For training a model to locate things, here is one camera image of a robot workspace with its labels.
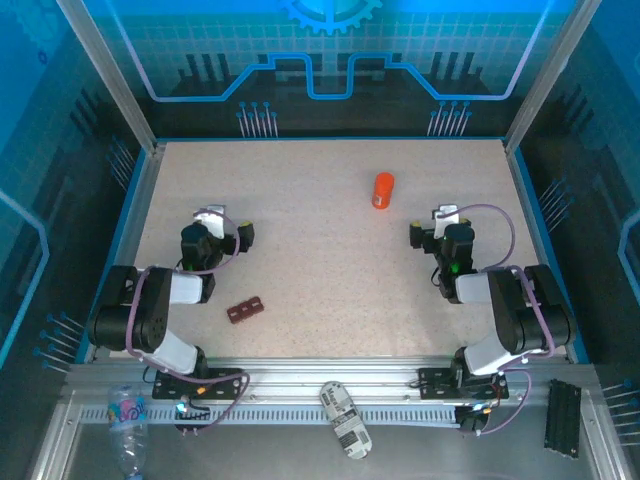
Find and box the orange pill bottle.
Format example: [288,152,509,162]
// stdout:
[370,182,394,211]

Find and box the brown weekly pill organizer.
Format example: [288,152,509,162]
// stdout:
[226,296,265,324]

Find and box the blue table border trim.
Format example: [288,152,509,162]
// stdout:
[74,136,592,365]

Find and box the small black adapter board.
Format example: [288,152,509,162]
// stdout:
[173,397,212,436]
[456,402,490,435]

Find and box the clear plastic water bottle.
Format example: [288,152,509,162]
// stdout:
[106,384,150,479]

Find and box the printed grey can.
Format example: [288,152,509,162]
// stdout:
[319,380,374,459]

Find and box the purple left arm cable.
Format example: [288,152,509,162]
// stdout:
[124,209,251,434]

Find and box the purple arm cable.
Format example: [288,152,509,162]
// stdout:
[124,209,251,434]
[434,202,559,436]

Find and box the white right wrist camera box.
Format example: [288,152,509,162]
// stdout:
[432,203,459,239]

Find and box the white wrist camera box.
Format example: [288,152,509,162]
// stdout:
[193,203,228,239]
[432,203,459,239]

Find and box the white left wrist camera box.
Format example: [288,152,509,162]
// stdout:
[193,203,228,239]

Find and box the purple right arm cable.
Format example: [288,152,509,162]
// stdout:
[434,202,559,436]

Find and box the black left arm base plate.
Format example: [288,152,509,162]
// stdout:
[152,367,246,401]

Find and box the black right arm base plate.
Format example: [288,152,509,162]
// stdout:
[417,367,511,401]

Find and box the aluminium front rail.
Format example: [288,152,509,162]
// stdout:
[62,355,601,402]

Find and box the aluminium frame post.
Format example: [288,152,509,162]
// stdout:
[503,0,597,154]
[55,0,160,154]

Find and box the slotted grey cable duct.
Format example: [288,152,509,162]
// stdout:
[79,403,464,428]

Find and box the black rail piece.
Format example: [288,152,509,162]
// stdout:
[543,378,584,459]

